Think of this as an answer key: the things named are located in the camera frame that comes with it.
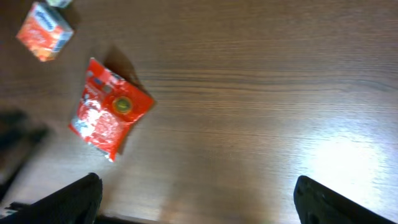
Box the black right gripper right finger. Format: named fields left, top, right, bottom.
left=294, top=175, right=394, bottom=224

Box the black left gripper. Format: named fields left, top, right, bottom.
left=1, top=110, right=50, bottom=198

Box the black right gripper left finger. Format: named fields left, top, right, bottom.
left=1, top=173, right=103, bottom=224

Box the red snack bag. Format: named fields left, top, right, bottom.
left=69, top=58, right=154, bottom=162

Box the orange small box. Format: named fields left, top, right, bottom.
left=16, top=1, right=74, bottom=62

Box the green small box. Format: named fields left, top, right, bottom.
left=46, top=0, right=73, bottom=9

